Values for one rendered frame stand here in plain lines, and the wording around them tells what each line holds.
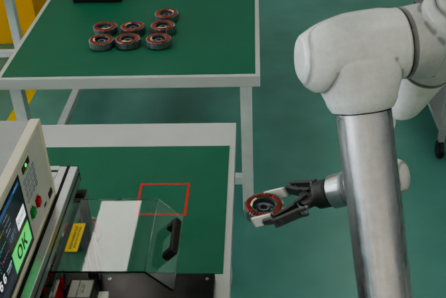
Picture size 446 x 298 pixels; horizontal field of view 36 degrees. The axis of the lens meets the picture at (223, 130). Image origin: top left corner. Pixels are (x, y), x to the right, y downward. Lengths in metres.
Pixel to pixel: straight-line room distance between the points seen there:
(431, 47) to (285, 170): 2.31
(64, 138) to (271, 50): 2.42
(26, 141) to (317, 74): 0.61
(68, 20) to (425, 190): 1.92
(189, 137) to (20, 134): 1.04
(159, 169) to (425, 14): 1.25
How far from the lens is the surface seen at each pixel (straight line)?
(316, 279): 2.91
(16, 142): 1.44
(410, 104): 1.43
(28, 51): 3.16
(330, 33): 1.19
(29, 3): 4.93
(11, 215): 1.35
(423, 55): 1.24
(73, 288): 1.65
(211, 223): 2.02
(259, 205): 1.91
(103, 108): 4.11
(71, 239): 1.56
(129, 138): 2.43
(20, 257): 1.41
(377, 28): 1.21
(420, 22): 1.25
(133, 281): 1.85
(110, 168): 2.29
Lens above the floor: 2.08
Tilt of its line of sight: 33 degrees down
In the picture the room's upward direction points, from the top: 3 degrees counter-clockwise
